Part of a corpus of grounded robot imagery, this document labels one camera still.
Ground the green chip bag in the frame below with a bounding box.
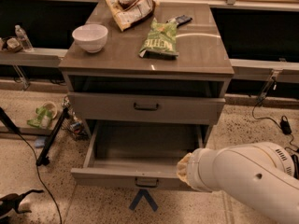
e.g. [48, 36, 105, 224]
[138, 19, 178, 58]

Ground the clear plastic water bottle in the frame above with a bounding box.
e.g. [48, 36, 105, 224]
[15, 25, 34, 52]

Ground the grey drawer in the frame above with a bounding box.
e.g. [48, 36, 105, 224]
[71, 121, 204, 191]
[68, 92, 225, 125]

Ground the left grey shelf rail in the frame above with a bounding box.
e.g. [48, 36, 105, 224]
[0, 48, 67, 68]

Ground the grey drawer cabinet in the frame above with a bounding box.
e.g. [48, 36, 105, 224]
[59, 2, 234, 141]

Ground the grey shelf rail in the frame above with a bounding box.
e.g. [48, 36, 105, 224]
[230, 59, 299, 84]
[0, 48, 67, 68]

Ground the white ceramic bowl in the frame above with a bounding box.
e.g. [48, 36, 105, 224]
[72, 23, 108, 53]

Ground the dark blue snack wrapper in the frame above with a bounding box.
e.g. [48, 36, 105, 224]
[167, 15, 192, 27]

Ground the right grey shelf rail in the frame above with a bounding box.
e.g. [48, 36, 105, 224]
[230, 59, 299, 84]

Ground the black power adapter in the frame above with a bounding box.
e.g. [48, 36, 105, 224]
[280, 116, 292, 134]

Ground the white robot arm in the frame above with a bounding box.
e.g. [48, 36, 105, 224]
[177, 142, 299, 224]

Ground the wire basket with clutter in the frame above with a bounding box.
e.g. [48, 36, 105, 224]
[62, 96, 89, 141]

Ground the small bowl on shelf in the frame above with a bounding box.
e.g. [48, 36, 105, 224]
[0, 36, 22, 53]

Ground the beige crumpled chip bag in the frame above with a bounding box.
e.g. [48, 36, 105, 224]
[106, 0, 156, 32]

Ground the black tripod leg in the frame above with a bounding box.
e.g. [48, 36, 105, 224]
[36, 107, 69, 166]

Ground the green and white cloth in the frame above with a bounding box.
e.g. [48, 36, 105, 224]
[27, 101, 58, 129]

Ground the dark object bottom left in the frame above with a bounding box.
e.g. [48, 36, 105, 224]
[0, 189, 44, 216]

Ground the black floor cable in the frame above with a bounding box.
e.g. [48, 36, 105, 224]
[0, 106, 64, 224]

